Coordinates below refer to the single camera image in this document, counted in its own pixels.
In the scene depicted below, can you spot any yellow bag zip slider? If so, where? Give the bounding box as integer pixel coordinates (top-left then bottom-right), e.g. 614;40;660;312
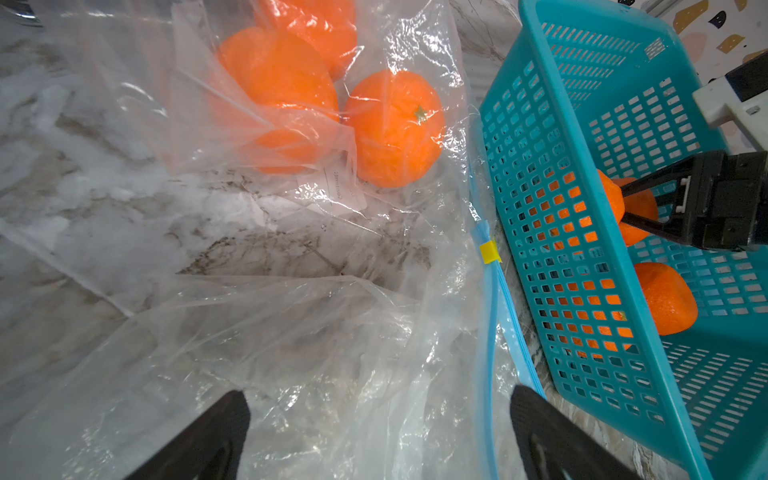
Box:
479;240;501;265

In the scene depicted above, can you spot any clear zip-top plastic bag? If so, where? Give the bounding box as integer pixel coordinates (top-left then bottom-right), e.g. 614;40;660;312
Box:
1;175;532;479

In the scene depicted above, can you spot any orange fruit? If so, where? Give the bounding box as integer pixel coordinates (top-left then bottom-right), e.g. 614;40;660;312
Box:
634;263;698;336
210;27;340;174
598;171;659;247
258;0;358;81
346;70;447;188

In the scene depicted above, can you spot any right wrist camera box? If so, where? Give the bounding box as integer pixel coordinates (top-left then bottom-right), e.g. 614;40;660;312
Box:
693;51;767;151

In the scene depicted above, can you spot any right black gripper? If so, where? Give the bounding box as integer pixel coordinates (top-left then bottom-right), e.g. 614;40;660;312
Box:
621;150;767;251

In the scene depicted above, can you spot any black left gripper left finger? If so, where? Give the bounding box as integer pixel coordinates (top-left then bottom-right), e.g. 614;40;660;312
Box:
127;390;250;480

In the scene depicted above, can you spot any teal plastic mesh basket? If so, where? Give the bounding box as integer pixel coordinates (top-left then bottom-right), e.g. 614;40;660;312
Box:
478;0;768;480

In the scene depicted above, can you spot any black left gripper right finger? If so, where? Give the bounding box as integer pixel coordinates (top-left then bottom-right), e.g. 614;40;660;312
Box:
510;385;638;479

